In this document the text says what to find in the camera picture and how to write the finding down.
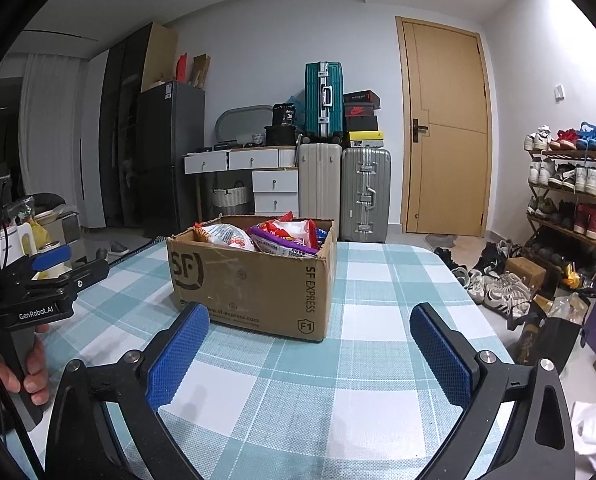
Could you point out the brown cardboard box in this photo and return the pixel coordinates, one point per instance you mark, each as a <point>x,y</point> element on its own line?
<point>248,290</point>

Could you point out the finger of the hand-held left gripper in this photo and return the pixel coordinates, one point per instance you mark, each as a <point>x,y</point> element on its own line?
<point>52,259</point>
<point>90,272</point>

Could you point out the white red noodle snack packet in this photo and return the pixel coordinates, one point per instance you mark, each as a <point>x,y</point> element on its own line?
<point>225,234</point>

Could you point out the white light switch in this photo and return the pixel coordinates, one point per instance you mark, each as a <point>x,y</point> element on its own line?
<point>559,91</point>

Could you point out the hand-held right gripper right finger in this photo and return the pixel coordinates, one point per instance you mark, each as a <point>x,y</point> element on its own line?
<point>440,360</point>

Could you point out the black storage bin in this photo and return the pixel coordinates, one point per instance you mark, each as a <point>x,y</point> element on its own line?
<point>280,136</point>

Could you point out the purple snack packet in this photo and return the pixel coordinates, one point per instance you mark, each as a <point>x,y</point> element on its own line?
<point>273,246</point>

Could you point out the white dressing table with drawers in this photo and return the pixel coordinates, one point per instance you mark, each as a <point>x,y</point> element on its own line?
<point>275,182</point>

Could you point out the scattered pile of shoes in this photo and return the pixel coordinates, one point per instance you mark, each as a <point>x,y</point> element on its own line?
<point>498,285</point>

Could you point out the red and black shoe box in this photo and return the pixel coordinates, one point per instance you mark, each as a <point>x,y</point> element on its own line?
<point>360,109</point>

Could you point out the small blue snack packet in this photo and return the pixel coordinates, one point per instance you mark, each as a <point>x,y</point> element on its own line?
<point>323,236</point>

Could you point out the small plain cardboard box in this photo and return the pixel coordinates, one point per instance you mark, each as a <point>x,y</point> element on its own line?
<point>525,271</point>

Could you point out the flat black shoe box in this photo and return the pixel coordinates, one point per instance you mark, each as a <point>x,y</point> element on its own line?
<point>361,96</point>

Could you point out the cream suitcase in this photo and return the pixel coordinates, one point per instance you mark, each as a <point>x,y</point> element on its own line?
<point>319,190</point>

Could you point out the grey slippers pair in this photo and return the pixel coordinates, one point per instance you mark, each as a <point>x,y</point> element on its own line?
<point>440,241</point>

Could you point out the woven laundry basket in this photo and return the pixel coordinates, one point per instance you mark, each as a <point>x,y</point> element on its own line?
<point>231,197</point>

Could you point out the white curtain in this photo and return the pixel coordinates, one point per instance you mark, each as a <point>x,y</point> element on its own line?
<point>53,125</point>

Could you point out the silver suitcase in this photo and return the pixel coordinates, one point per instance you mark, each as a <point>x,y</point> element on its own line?
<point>365,195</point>

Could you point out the plain black shoe box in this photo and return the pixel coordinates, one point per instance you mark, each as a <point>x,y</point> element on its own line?
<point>362,123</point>

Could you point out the tan wooden door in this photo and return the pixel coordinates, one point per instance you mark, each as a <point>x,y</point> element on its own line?
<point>448,130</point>

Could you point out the white cloth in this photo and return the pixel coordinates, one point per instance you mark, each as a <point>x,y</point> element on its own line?
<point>593,432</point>

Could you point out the tan cardboard sheet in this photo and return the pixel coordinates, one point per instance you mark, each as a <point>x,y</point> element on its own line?
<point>160,55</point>

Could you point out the teal suitcase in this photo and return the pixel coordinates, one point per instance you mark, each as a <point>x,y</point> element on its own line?
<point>324,100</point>

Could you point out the small white basket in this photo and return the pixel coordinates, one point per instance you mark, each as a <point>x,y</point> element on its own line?
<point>258,139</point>

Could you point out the dark wardrobe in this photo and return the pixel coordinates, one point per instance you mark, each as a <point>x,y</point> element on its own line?
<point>123,135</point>

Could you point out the black bag with white print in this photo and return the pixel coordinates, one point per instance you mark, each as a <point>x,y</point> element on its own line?
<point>284,114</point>

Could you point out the red paper bag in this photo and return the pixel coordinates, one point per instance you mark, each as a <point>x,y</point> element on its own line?
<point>181,67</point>

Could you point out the yellow plastic bag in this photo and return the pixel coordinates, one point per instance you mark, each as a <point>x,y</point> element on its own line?
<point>39,232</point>

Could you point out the person's left hand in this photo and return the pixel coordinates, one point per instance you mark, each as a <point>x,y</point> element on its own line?
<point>37,360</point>

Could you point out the dark grey refrigerator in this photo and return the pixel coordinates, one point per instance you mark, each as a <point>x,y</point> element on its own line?
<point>170,160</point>

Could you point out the small yellow bag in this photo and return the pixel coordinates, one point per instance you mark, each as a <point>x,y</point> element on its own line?
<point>571,275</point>

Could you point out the dark slippers pair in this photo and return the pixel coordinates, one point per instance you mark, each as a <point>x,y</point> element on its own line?
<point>113,250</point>

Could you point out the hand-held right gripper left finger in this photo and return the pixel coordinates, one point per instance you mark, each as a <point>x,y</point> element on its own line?
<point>178,360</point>

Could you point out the black gift bag gold print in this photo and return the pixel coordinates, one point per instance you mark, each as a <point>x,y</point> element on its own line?
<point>543,337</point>

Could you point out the red and white snack packet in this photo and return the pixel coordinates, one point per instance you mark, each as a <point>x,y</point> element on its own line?
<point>302,230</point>

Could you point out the oval grey-framed mirror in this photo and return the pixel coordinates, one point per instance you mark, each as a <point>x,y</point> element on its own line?
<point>243,117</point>

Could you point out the shoe rack with shoes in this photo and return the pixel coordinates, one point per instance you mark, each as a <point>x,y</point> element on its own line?
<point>568,175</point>

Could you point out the large red snack packet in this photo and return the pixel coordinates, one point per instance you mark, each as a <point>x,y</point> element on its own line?
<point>273,227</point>

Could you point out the brown paper bag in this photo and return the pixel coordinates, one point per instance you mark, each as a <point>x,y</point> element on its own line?
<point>201,71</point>

